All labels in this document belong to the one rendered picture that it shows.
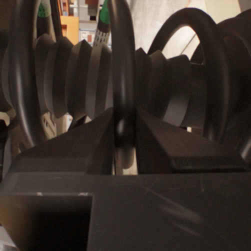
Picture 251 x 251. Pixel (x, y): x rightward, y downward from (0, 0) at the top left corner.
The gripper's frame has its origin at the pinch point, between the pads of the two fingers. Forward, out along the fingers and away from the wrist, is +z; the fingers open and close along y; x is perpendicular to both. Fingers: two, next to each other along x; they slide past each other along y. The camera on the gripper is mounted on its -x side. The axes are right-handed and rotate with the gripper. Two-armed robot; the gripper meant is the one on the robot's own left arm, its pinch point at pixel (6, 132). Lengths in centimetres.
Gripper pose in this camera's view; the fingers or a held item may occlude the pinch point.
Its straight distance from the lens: 19.6
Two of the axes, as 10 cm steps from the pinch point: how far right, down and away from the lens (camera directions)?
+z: 1.5, -9.0, -4.2
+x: -1.0, 4.0, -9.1
